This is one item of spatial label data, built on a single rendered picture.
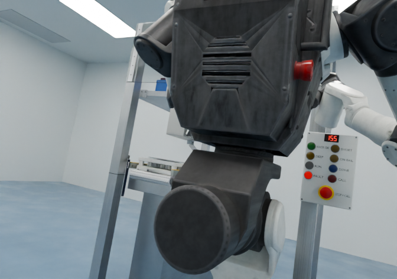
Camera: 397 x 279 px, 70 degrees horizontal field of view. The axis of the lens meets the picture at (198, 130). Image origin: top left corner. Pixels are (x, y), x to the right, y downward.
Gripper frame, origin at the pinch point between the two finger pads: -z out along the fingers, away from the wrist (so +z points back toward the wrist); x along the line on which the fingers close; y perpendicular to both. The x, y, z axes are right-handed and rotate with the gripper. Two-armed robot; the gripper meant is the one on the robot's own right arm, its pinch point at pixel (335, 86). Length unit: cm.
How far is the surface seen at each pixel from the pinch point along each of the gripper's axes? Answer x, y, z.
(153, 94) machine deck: 39, 82, -14
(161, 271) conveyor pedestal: -42, 114, 22
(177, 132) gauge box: 15, 74, -4
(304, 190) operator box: -26.4, 24.5, 15.6
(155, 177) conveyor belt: 2, 94, 7
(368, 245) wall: -264, 102, -254
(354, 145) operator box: -20.9, 3.6, 6.2
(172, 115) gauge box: 24, 74, -8
